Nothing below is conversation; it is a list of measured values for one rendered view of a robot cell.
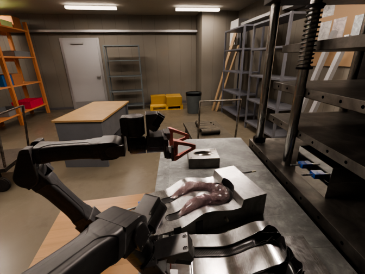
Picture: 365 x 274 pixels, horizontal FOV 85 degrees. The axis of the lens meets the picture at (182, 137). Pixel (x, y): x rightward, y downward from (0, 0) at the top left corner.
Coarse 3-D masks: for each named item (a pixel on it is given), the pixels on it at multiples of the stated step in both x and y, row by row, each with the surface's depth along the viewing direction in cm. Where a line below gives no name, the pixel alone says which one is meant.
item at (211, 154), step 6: (198, 150) 138; (204, 150) 138; (210, 150) 138; (192, 156) 130; (198, 156) 129; (204, 156) 129; (210, 156) 129; (216, 156) 129; (192, 162) 127; (198, 162) 127; (204, 162) 127; (210, 162) 127; (216, 162) 128; (192, 168) 128; (198, 168) 129
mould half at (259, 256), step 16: (256, 224) 67; (208, 240) 67; (224, 240) 67; (288, 240) 69; (304, 240) 69; (240, 256) 60; (256, 256) 58; (272, 256) 56; (304, 256) 64; (192, 272) 57; (208, 272) 57; (224, 272) 57; (240, 272) 56; (304, 272) 59; (320, 272) 59
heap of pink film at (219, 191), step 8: (184, 184) 94; (192, 184) 92; (200, 184) 93; (208, 184) 96; (216, 184) 96; (176, 192) 92; (184, 192) 90; (216, 192) 89; (224, 192) 89; (192, 200) 84; (200, 200) 82; (208, 200) 83; (216, 200) 84; (224, 200) 87; (184, 208) 82; (192, 208) 80
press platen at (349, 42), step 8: (320, 40) 105; (328, 40) 100; (336, 40) 95; (344, 40) 90; (352, 40) 87; (360, 40) 83; (288, 48) 135; (296, 48) 127; (320, 48) 105; (328, 48) 100; (336, 48) 95; (344, 48) 93; (352, 48) 95; (360, 48) 97
